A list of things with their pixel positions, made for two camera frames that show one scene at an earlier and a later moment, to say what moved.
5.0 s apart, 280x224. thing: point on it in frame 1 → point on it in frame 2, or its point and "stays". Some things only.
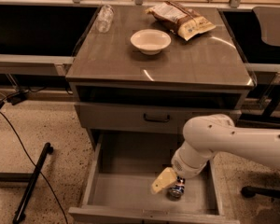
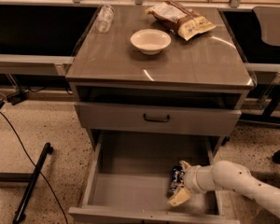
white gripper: [184, 166] → [192, 178]
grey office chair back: [274, 24] stays
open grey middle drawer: [123, 168] stays
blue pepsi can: [177, 191] stays
